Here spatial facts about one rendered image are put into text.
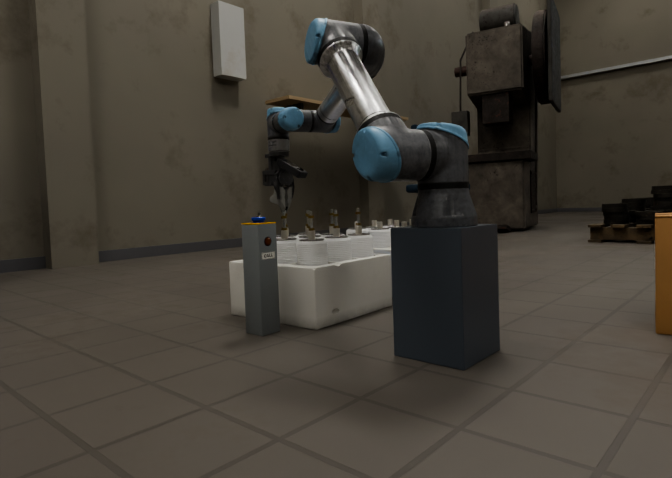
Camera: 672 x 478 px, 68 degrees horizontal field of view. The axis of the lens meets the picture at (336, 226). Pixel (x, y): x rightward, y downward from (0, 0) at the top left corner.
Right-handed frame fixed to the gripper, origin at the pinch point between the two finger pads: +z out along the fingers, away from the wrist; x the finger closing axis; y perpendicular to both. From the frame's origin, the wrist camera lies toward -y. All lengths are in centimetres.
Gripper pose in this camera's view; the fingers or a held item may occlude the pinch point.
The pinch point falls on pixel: (285, 209)
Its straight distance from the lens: 175.3
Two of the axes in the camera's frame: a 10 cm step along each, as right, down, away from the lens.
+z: 0.4, 10.0, 0.5
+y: -8.2, 0.0, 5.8
